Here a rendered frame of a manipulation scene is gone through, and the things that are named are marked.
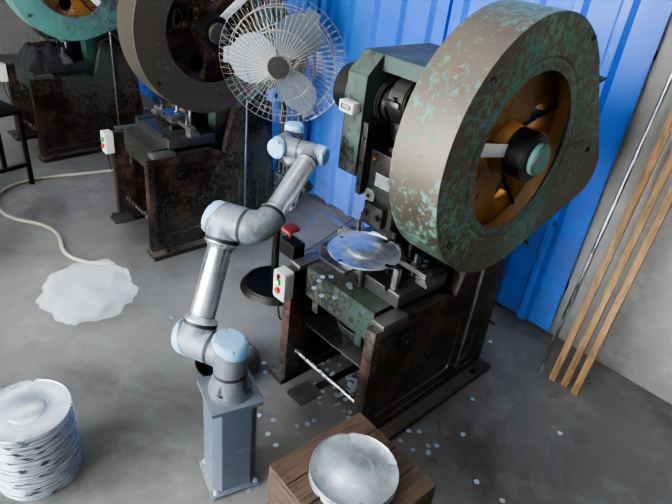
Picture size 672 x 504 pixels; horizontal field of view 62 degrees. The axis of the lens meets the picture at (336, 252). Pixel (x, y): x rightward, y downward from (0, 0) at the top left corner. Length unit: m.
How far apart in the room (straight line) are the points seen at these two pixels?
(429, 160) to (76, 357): 2.00
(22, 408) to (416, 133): 1.63
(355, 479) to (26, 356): 1.72
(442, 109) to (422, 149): 0.11
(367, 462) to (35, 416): 1.15
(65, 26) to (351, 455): 3.61
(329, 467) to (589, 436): 1.39
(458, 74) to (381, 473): 1.24
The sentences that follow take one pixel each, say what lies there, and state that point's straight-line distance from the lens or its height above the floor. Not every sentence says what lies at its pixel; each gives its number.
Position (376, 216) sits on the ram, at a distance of 2.12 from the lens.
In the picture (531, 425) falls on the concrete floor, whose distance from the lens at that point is 2.83.
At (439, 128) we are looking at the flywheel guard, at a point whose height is 1.45.
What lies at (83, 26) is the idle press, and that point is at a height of 1.02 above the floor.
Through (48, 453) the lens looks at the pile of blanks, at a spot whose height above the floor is 0.21.
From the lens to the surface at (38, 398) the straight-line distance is 2.33.
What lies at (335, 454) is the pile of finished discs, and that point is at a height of 0.38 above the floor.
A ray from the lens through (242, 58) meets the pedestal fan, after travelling 2.72.
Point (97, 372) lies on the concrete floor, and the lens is 2.84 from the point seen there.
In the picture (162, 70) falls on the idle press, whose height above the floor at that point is 1.16.
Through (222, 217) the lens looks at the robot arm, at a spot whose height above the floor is 1.02.
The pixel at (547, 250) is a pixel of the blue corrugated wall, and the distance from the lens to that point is 3.19.
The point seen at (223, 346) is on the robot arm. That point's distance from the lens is 1.87.
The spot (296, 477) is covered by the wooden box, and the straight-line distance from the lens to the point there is 1.94.
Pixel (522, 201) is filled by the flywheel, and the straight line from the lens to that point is 2.10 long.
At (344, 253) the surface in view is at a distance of 2.18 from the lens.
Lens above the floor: 1.90
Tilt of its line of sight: 31 degrees down
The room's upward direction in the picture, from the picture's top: 7 degrees clockwise
